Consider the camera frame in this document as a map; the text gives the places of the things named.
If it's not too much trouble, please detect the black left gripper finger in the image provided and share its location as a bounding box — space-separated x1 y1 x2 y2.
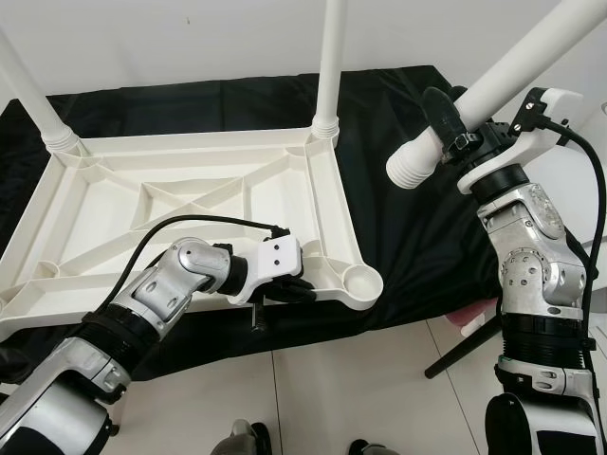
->
273 275 319 304

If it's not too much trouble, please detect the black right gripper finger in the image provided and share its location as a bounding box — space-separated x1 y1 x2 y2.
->
422 85 472 158

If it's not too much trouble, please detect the white plastic table top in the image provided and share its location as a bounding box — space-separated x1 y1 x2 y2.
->
0 126 385 333

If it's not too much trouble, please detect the silver robot right leg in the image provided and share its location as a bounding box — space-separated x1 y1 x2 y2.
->
349 438 399 455

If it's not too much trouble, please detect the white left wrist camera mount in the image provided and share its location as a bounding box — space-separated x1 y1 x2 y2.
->
228 235 304 306

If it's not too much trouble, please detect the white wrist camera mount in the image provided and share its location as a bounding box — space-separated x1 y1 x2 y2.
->
228 235 304 306
458 87 586 195

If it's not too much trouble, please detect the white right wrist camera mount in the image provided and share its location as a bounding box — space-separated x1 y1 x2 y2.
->
458 87 586 195

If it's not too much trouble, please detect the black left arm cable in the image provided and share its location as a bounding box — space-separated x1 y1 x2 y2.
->
95 214 290 323

